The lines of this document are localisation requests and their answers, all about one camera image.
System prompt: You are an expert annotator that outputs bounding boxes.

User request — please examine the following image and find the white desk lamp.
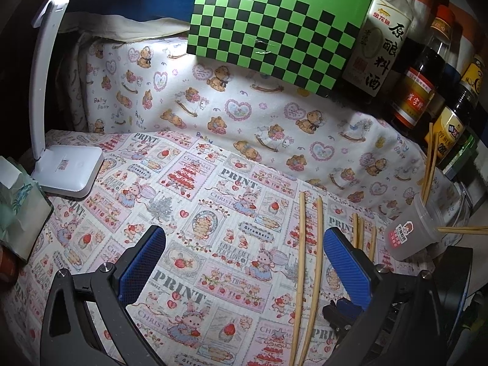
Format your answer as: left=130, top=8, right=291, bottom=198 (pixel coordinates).
left=30, top=0, right=103, bottom=199

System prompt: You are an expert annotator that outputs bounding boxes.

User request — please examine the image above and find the bunch of wooden chopsticks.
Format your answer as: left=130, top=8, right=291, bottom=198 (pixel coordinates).
left=288, top=122, right=488, bottom=366

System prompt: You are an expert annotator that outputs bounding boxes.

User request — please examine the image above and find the green checkered box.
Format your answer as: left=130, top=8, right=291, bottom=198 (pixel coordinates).
left=186, top=0, right=372, bottom=98

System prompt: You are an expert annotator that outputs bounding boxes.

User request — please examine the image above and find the clear cooking wine bottle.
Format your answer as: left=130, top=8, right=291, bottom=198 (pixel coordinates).
left=341, top=0, right=416, bottom=102

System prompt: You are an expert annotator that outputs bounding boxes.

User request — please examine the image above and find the small green carton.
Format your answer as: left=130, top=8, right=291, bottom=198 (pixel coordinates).
left=442, top=130, right=479, bottom=180

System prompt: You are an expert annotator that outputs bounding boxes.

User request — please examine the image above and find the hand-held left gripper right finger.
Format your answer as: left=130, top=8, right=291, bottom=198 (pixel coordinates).
left=323, top=226, right=447, bottom=366

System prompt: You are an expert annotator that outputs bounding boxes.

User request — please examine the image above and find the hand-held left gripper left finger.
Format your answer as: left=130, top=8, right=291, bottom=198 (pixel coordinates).
left=40, top=224, right=167, bottom=366

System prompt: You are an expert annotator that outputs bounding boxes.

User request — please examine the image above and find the green tissue pack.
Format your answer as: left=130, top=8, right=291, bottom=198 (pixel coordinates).
left=0, top=156, right=54, bottom=264

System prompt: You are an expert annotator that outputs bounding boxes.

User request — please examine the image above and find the strawberry print tablecloth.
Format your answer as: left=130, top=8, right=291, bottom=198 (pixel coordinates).
left=0, top=130, right=435, bottom=366

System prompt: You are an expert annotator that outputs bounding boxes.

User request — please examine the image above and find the translucent plastic cup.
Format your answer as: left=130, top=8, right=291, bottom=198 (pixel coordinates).
left=383, top=192, right=464, bottom=262

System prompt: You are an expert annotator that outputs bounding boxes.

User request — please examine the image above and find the orange white blue striped cloth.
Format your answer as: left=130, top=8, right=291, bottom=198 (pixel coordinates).
left=59, top=0, right=488, bottom=84

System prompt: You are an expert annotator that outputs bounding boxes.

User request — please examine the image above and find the dark yellow-labelled sauce bottle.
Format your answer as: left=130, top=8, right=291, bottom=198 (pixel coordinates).
left=427, top=53, right=488, bottom=168

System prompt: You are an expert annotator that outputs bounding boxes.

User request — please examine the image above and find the bear print cloth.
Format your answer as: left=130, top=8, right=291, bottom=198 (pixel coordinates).
left=72, top=34, right=458, bottom=237

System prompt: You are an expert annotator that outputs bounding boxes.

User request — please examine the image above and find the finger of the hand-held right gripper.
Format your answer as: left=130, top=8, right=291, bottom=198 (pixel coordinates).
left=322, top=298, right=361, bottom=338

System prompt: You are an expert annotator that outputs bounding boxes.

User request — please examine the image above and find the dark red jar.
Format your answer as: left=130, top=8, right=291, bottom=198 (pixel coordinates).
left=0, top=246, right=27, bottom=286

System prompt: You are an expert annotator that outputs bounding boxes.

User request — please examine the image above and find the dark red-capped vinegar bottle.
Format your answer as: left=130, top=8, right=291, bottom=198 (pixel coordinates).
left=389, top=5, right=458, bottom=130

